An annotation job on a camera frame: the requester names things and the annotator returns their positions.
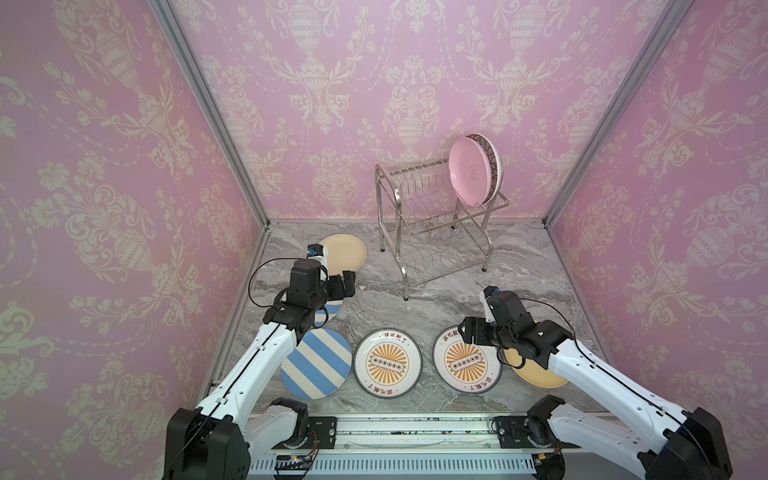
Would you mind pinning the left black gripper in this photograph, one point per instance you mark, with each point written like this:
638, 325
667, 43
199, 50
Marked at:
348, 282

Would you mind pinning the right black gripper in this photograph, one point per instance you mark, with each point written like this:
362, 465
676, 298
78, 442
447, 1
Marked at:
475, 330

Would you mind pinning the sunburst pattern plate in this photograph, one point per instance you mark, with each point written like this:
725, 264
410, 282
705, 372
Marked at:
387, 363
467, 368

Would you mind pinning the chrome wire dish rack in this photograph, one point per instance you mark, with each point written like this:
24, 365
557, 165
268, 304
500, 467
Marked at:
429, 231

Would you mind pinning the pink bear plate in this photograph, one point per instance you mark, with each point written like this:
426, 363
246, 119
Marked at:
470, 170

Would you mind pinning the petal pattern plate orange rim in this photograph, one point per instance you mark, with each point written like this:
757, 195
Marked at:
494, 161

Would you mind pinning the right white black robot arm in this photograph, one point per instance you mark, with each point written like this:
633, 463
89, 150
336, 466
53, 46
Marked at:
655, 438

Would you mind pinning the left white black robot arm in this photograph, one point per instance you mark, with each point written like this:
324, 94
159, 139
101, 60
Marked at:
220, 438

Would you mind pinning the blue striped plate rear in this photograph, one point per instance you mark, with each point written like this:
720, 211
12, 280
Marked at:
327, 312

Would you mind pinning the blue striped plate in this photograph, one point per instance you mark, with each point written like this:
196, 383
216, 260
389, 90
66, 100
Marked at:
318, 366
327, 312

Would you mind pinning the cream plate back left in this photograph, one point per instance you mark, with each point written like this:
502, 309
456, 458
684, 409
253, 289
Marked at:
344, 252

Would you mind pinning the yellow plate right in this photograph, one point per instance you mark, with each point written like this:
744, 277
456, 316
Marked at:
533, 373

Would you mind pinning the blue striped plate front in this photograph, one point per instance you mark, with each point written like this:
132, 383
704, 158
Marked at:
318, 366

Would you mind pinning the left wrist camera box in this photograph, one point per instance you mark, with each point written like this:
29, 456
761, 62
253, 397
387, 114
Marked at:
318, 252

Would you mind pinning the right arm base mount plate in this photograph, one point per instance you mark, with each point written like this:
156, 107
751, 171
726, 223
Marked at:
512, 432

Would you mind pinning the aluminium front rail frame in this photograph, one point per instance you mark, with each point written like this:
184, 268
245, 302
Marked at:
404, 438

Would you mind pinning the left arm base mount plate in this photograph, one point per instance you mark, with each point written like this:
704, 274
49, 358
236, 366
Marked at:
320, 433

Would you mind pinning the left aluminium corner post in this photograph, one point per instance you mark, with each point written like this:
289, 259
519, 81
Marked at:
193, 72

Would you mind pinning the aluminium corner post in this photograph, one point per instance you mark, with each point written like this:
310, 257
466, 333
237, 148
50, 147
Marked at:
664, 28
193, 72

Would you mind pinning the right aluminium corner post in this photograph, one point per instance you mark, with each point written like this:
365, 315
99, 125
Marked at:
664, 28

